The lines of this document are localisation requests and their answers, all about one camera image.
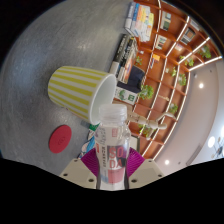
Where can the flat round red coaster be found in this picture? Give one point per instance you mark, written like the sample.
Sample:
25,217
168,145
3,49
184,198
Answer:
60,139

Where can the yellow striped white mug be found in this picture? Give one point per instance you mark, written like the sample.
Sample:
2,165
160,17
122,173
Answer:
73,88

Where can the wooden shelf unit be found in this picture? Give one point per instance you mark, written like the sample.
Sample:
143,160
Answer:
166,60

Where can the tall white green carton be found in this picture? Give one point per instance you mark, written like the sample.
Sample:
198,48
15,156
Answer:
125,95

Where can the stack of colourful books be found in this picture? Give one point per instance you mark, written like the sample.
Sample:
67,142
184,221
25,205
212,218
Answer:
140,20

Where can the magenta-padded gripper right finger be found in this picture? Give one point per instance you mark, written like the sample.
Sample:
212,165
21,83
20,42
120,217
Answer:
146,173

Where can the wooden artist mannequin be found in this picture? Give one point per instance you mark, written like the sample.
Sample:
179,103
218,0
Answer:
150,122

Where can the stack of dark books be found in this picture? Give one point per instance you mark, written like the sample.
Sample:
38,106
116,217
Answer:
124,56

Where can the dark blue chair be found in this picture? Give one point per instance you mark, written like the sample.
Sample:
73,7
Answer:
136,80

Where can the clear plastic water bottle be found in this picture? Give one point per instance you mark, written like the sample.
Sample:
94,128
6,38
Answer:
112,150

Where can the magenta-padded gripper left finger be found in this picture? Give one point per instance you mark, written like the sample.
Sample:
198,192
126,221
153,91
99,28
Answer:
78,173

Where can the round ceiling lights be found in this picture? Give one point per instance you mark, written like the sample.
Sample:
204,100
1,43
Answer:
201,85

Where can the flat green white box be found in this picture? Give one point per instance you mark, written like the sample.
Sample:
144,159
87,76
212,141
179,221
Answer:
93,125

